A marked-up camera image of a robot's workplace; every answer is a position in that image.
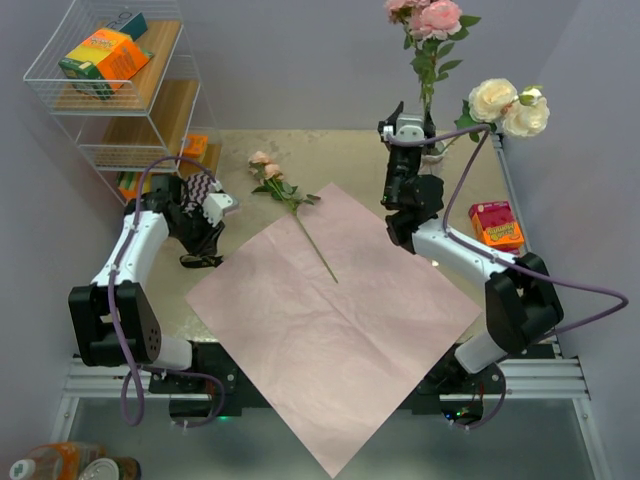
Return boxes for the pink rose stem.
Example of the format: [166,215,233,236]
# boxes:
[407,0,481,136]
[384,0,431,50]

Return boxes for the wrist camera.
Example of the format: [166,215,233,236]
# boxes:
[381,113,432,147]
[202,192,239,226]

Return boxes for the orange yellow box on shelf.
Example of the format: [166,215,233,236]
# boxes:
[58,28,154,100]

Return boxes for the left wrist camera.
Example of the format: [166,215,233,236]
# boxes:
[202,192,239,226]

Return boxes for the pink orange snack box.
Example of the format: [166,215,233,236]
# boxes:
[468,201,525,254]

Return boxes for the white wire shelf rack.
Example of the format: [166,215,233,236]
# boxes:
[24,1,221,203]

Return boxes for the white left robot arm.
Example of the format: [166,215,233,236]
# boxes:
[68,173,238,392]

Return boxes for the white rose stem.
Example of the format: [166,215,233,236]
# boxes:
[455,78,550,138]

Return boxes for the colourful sponge pack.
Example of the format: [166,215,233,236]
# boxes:
[116,171,152,201]

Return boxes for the black ribbon gold lettering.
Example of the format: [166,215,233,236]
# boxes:
[179,253,223,269]

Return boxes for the zigzag patterned item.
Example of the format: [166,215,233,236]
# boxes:
[180,173,218,213]

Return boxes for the purple pink wrapping paper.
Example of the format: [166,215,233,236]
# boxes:
[187,184,481,476]

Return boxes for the small orange box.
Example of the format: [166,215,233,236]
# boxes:
[181,134,209,162]

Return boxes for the white ribbed ceramic vase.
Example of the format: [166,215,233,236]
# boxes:
[419,141,447,176]

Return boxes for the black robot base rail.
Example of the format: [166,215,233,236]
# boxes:
[69,339,506,424]

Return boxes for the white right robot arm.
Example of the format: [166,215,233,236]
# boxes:
[377,105,564,393]

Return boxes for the orange juice bottle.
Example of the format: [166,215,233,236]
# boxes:
[8,442,106,480]

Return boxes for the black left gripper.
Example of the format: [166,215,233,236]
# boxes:
[171,204,225,258]

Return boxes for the peach rose stem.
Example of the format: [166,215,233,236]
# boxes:
[248,151,339,284]

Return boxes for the metal tin can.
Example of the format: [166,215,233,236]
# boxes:
[78,457,142,480]

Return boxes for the dark teal box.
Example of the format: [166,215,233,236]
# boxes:
[105,10,148,41]

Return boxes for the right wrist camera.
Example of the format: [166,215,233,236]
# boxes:
[381,113,432,147]

